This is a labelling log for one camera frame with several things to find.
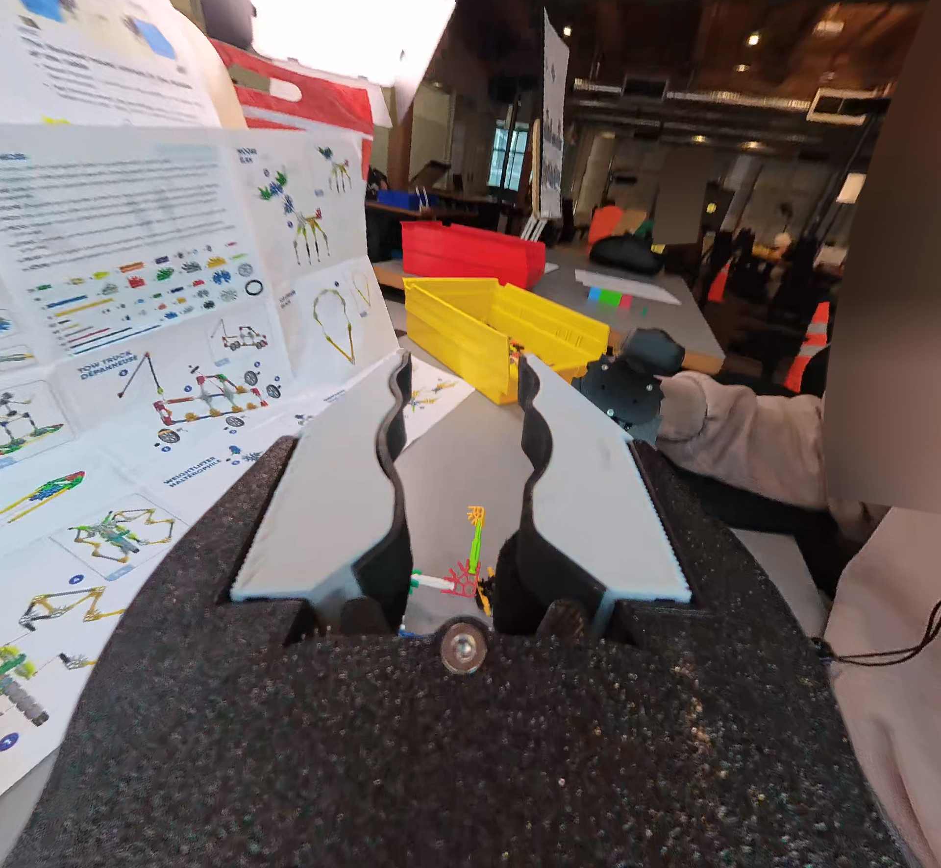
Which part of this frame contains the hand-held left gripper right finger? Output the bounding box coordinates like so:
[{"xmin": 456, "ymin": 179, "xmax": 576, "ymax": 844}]
[{"xmin": 490, "ymin": 354, "xmax": 693, "ymax": 634}]

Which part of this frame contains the white standing board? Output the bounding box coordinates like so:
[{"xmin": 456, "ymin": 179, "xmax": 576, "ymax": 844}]
[{"xmin": 539, "ymin": 9, "xmax": 571, "ymax": 222}]

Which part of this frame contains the red plastic bin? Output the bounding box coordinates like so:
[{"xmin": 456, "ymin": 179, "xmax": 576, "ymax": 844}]
[{"xmin": 400, "ymin": 219, "xmax": 546, "ymax": 290}]

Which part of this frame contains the orange traffic cone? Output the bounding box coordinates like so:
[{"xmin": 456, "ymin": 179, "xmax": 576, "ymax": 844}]
[{"xmin": 784, "ymin": 303, "xmax": 833, "ymax": 396}]

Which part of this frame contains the red white cardboard box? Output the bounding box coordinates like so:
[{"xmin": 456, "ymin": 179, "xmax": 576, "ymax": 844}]
[{"xmin": 211, "ymin": 38, "xmax": 377, "ymax": 175}]

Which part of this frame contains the black bag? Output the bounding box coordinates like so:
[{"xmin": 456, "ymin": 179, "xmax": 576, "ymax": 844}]
[{"xmin": 589, "ymin": 234, "xmax": 666, "ymax": 278}]

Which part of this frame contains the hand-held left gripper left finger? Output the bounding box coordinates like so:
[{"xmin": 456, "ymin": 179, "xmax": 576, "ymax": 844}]
[{"xmin": 228, "ymin": 351, "xmax": 416, "ymax": 634}]

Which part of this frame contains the person's right forearm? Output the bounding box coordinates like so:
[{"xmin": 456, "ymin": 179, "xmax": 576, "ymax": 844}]
[{"xmin": 658, "ymin": 369, "xmax": 832, "ymax": 513}]

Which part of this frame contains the colourful rod connector toy model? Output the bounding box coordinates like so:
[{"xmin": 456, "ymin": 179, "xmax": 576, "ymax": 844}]
[{"xmin": 408, "ymin": 504, "xmax": 495, "ymax": 607}]

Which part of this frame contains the person's beige printed hoodie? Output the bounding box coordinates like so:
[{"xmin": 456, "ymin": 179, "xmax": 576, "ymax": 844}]
[{"xmin": 817, "ymin": 508, "xmax": 941, "ymax": 825}]

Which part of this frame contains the white building instruction sheet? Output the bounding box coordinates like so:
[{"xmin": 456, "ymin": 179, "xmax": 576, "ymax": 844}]
[{"xmin": 0, "ymin": 0, "xmax": 401, "ymax": 796}]

